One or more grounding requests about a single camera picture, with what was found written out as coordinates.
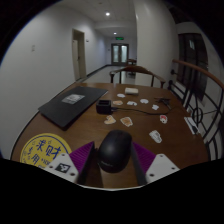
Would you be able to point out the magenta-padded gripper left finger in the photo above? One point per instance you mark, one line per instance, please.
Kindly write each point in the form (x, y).
(60, 166)

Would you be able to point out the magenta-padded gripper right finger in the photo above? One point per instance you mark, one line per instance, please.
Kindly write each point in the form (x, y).
(162, 168)

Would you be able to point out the black computer mouse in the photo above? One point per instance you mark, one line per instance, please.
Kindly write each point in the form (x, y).
(114, 150)

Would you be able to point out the round yellow mouse pad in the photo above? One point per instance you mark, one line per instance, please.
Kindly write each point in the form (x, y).
(40, 146)

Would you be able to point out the large white sticker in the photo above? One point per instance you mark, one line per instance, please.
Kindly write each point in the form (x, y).
(155, 136)

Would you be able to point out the red and white sticker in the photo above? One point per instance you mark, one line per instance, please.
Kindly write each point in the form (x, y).
(163, 119)

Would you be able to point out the orange cartoon sticker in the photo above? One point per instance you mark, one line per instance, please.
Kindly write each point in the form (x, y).
(126, 121)

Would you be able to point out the black closed laptop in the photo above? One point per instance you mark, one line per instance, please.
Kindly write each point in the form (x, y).
(71, 105)

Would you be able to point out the beige cartoon sticker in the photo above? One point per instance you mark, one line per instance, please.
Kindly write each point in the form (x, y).
(110, 120)

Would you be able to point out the small black charger box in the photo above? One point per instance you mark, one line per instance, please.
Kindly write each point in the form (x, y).
(104, 107)

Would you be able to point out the small white box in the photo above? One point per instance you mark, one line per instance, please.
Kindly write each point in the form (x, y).
(131, 90)

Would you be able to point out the wooden armchair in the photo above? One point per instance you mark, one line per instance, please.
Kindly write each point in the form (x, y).
(136, 69)

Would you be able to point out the black railing with wooden handrail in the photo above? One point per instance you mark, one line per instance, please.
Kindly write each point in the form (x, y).
(196, 69)

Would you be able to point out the dark window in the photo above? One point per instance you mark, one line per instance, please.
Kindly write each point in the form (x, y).
(191, 63)

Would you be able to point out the distant wooden chair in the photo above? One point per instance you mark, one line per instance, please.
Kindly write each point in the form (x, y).
(131, 61)

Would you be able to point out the glass double door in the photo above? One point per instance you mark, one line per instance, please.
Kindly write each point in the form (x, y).
(120, 53)

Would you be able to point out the green exit sign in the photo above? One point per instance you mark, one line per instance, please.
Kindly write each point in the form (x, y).
(119, 38)

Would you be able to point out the white wall door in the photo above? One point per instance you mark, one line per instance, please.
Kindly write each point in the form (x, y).
(78, 55)

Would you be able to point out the white wall switch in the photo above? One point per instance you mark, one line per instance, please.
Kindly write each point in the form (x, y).
(33, 48)

